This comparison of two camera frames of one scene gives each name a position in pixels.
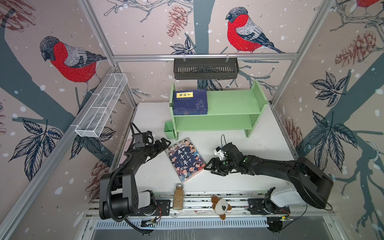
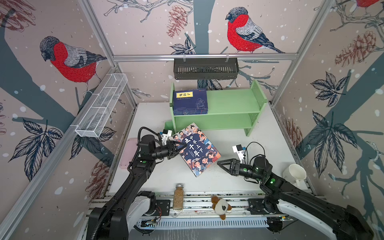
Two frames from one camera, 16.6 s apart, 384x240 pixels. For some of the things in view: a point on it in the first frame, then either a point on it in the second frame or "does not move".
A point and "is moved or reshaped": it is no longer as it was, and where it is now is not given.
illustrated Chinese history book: x=185 y=158 is moved or reshaped
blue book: x=190 y=111 does not move
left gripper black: x=160 y=148 to x=170 y=147
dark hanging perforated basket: x=206 y=68 does not move
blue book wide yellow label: x=189 y=112 does not move
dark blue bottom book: x=190 y=99 does not move
